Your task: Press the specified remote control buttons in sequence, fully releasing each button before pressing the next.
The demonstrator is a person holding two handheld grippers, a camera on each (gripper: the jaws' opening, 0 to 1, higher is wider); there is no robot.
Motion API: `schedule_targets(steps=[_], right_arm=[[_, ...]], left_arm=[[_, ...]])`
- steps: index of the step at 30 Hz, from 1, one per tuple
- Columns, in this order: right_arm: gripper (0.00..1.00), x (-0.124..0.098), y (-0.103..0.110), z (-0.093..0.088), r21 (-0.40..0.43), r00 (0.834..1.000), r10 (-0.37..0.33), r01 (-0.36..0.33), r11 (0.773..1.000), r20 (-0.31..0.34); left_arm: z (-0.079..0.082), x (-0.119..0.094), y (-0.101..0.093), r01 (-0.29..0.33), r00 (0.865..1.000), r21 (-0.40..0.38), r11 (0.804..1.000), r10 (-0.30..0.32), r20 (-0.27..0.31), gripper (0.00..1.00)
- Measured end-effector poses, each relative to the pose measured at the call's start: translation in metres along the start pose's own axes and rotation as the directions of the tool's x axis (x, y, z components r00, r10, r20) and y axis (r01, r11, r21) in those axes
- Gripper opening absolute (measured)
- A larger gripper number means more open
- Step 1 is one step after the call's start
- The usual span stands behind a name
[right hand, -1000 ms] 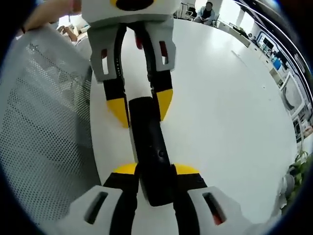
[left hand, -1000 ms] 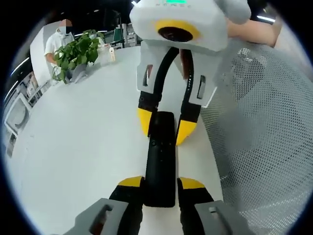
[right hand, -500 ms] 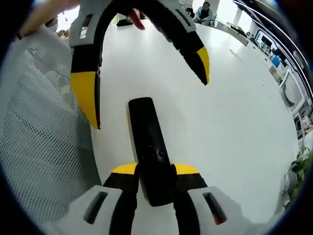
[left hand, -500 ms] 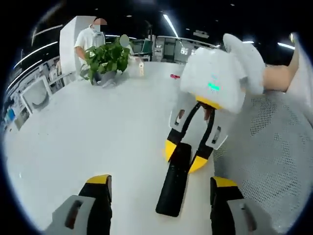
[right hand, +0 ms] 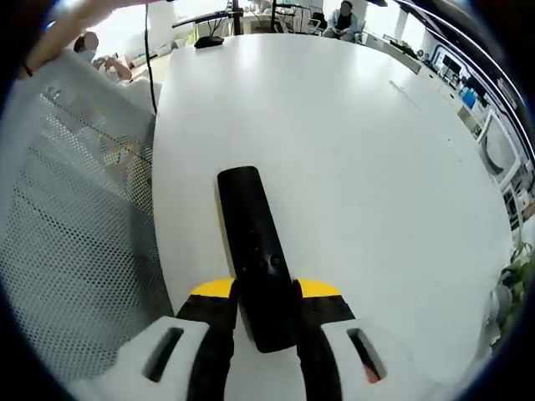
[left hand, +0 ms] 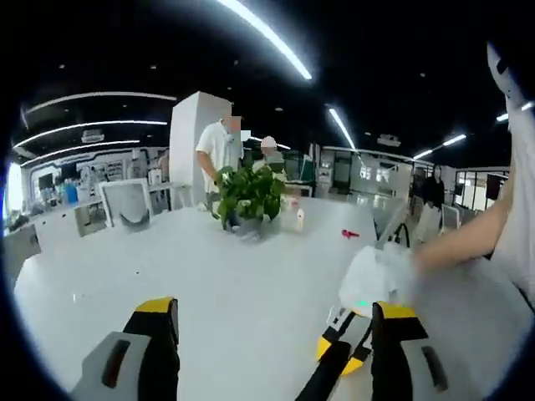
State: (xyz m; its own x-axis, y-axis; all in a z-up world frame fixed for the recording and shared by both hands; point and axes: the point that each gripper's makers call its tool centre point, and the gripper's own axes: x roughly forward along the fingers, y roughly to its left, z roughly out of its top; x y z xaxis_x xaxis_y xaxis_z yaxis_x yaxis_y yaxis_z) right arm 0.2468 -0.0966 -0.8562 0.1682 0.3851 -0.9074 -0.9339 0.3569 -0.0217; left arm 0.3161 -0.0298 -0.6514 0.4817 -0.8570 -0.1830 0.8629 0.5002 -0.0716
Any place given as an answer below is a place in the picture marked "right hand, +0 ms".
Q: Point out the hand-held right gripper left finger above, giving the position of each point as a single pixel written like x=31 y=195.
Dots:
x=200 y=334

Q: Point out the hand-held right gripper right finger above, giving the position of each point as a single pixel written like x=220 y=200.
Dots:
x=330 y=334

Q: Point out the black remote control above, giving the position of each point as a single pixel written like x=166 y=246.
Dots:
x=257 y=259

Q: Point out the green potted plant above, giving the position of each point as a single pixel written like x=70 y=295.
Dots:
x=520 y=284

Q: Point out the white office chair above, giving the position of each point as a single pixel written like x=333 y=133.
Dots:
x=499 y=146

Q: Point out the blue storage box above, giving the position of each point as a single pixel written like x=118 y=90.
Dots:
x=469 y=100

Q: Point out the small black puck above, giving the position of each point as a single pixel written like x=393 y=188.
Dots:
x=209 y=42

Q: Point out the black stand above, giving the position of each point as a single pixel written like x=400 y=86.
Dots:
x=236 y=16

